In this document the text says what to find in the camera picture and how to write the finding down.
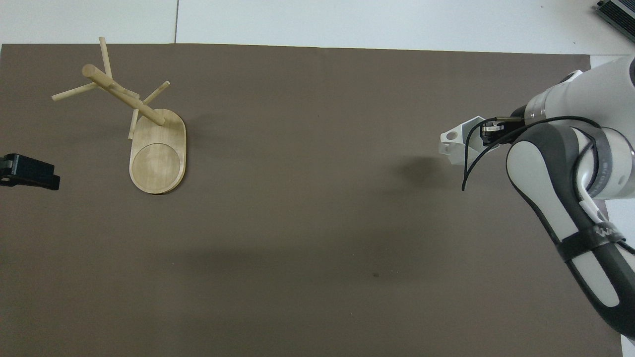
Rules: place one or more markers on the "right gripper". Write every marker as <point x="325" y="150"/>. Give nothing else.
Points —
<point x="518" y="114"/>

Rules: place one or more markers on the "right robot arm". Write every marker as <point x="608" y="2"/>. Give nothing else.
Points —
<point x="540" y="188"/>

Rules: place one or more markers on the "wooden cup rack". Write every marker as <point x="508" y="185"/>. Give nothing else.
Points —
<point x="158" y="163"/>

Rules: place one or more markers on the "dark ribbed box corner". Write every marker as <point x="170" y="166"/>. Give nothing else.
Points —
<point x="620" y="10"/>

